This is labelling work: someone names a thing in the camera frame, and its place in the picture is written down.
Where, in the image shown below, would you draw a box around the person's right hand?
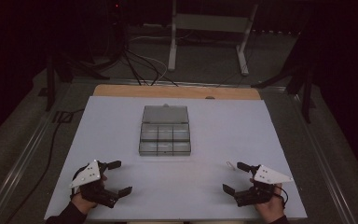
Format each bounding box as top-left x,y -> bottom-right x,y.
254,183 -> 286,224

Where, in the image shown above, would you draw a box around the person's left hand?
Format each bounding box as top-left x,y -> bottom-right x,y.
71,191 -> 100,216

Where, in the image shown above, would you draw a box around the black floor cables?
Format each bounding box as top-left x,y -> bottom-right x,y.
119,46 -> 179,87

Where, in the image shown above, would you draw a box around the long black floor cable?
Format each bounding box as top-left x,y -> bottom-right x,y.
4,107 -> 86,224

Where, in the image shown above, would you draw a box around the white metal stand frame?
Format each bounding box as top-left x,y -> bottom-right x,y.
167,0 -> 260,77

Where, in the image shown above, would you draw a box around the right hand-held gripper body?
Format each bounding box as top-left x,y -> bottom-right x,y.
234,163 -> 295,208

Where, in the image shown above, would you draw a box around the black metal stand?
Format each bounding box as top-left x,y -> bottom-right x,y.
251,60 -> 317,124
45,50 -> 110,112

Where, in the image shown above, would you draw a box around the white floor cable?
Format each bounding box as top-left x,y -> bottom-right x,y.
127,35 -> 169,86

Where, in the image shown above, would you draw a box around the white table cover sheet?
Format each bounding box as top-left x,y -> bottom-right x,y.
44,95 -> 308,221

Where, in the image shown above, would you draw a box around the clear plastic compartment box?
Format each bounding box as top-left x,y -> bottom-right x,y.
138,103 -> 192,157

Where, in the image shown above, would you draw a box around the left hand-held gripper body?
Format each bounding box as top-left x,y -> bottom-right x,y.
69,160 -> 120,209

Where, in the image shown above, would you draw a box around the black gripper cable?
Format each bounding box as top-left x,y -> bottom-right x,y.
273,185 -> 290,209

